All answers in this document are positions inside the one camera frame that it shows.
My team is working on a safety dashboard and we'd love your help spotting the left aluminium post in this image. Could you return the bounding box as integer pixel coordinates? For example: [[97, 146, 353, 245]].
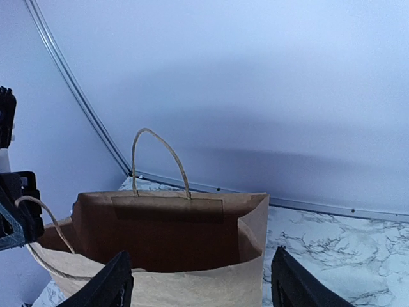
[[24, 0, 131, 175]]

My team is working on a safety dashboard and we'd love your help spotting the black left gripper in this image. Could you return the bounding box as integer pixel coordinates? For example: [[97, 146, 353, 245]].
[[0, 86, 17, 149]]

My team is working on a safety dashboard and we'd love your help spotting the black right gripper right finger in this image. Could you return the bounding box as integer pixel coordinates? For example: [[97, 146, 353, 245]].
[[271, 246, 353, 307]]

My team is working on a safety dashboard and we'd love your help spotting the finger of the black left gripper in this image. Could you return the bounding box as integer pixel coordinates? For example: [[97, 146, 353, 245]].
[[1, 171, 44, 251]]

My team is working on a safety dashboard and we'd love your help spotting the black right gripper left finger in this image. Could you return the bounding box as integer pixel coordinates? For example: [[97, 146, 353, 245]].
[[59, 251, 134, 307]]

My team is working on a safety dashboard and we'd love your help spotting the brown paper bag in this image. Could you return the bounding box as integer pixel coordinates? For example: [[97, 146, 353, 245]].
[[14, 127, 271, 307]]

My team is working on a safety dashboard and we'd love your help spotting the aluminium frame rail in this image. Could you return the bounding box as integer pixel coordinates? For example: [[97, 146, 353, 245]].
[[137, 172, 408, 223]]

